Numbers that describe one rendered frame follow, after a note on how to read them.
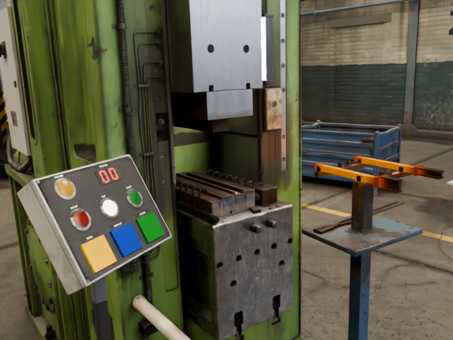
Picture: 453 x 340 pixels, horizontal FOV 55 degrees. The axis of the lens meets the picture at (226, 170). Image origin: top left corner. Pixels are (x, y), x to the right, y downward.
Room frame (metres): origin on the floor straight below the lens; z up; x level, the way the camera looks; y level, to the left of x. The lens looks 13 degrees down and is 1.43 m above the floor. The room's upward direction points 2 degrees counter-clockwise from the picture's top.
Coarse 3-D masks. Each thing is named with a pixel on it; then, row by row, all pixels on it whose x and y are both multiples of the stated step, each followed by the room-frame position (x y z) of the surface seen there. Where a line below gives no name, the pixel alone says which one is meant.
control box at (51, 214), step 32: (128, 160) 1.27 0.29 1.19; (32, 192) 1.00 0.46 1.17; (96, 192) 1.11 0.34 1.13; (128, 192) 1.19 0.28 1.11; (32, 224) 1.01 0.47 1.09; (64, 224) 0.98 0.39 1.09; (96, 224) 1.05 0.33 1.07; (160, 224) 1.21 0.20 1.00; (64, 256) 0.96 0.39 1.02; (128, 256) 1.06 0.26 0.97
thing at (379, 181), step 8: (328, 168) 1.71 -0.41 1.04; (336, 168) 1.69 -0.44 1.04; (344, 176) 1.63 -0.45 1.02; (352, 176) 1.60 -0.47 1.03; (368, 176) 1.54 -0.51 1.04; (376, 176) 1.54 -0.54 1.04; (384, 176) 1.49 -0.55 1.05; (376, 184) 1.49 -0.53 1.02; (384, 184) 1.48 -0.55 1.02; (392, 184) 1.45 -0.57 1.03; (400, 184) 1.43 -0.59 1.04
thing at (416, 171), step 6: (360, 156) 1.91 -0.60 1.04; (366, 162) 1.85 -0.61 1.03; (372, 162) 1.82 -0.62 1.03; (378, 162) 1.79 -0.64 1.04; (384, 162) 1.77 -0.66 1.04; (390, 162) 1.76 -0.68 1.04; (390, 168) 1.74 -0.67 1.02; (396, 168) 1.71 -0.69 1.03; (408, 168) 1.67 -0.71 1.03; (414, 168) 1.64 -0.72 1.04; (420, 168) 1.62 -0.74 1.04; (426, 168) 1.62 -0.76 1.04; (414, 174) 1.64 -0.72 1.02; (420, 174) 1.62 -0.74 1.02; (426, 174) 1.61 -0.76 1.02; (432, 174) 1.59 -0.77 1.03; (438, 174) 1.57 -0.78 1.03
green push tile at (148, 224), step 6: (144, 216) 1.18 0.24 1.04; (150, 216) 1.19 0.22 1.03; (138, 222) 1.15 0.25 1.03; (144, 222) 1.16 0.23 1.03; (150, 222) 1.18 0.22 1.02; (156, 222) 1.20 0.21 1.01; (144, 228) 1.15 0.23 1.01; (150, 228) 1.17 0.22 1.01; (156, 228) 1.18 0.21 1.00; (144, 234) 1.14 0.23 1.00; (150, 234) 1.15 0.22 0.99; (156, 234) 1.17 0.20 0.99; (162, 234) 1.19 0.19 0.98; (150, 240) 1.14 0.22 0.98
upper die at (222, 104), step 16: (176, 96) 1.65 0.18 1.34; (192, 96) 1.56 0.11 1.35; (208, 96) 1.49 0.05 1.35; (224, 96) 1.53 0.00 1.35; (240, 96) 1.57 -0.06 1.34; (176, 112) 1.66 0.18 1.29; (192, 112) 1.56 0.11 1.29; (208, 112) 1.49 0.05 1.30; (224, 112) 1.53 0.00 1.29; (240, 112) 1.57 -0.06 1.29
